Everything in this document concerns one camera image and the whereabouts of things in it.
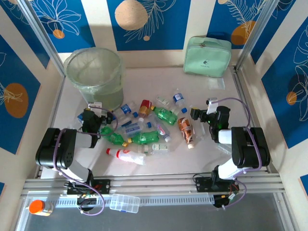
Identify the crushed clear plastic bottle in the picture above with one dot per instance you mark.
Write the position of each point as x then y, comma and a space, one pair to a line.
199, 131

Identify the brown bottle white cap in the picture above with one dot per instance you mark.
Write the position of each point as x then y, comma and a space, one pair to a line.
185, 130

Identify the soda water bottle blue cap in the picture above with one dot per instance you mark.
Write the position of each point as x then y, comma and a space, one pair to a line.
132, 130

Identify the small clear bottle green label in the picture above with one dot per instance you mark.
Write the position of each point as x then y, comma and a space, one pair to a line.
163, 100

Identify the red and gold bottle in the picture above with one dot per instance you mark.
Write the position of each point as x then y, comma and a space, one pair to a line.
145, 106

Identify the white bottle red cap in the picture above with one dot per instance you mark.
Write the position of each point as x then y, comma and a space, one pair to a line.
125, 155

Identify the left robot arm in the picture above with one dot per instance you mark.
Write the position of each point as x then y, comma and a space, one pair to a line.
55, 149

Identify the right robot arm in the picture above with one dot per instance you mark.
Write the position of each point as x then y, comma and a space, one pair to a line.
250, 146

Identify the metal mesh waste bin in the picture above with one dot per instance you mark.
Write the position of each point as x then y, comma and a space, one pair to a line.
106, 96

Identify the clear bottle blue Pepsi label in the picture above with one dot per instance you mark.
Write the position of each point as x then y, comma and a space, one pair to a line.
125, 108

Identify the clear blue-striped bottle blue cap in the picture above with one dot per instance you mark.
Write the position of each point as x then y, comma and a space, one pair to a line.
135, 114

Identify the crumpled clear plastic packet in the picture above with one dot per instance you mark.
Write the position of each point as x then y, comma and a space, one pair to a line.
223, 149

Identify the light blue label bottle white cap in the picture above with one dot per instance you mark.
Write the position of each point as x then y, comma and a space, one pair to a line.
142, 119

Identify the flat clear plastic sachet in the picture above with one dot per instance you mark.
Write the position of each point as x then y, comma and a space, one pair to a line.
216, 84

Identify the mint green fabric pouch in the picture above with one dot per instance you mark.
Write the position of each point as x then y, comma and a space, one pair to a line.
207, 57

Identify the clear plastic organizer box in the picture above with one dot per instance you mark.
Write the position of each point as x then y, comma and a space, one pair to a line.
125, 203

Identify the jar with orange lid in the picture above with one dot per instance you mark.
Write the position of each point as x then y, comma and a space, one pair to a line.
37, 207

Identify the grey metal shelf plate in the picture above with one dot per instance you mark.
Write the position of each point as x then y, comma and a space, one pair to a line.
168, 219

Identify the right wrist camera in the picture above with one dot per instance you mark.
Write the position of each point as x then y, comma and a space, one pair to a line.
212, 104

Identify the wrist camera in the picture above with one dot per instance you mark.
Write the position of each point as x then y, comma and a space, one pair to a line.
95, 105
212, 104

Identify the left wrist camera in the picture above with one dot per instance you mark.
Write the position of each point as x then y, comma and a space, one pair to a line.
95, 105

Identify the aluminium side rail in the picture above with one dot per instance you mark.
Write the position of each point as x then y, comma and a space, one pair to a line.
59, 96
240, 96

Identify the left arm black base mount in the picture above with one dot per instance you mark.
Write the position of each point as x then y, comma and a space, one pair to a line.
103, 185

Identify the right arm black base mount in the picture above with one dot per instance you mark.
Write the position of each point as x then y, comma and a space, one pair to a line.
204, 184

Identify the aluminium front rail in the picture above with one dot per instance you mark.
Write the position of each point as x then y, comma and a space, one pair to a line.
154, 183

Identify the aluminium frame post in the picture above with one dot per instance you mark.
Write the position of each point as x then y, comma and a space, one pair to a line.
257, 36
41, 36

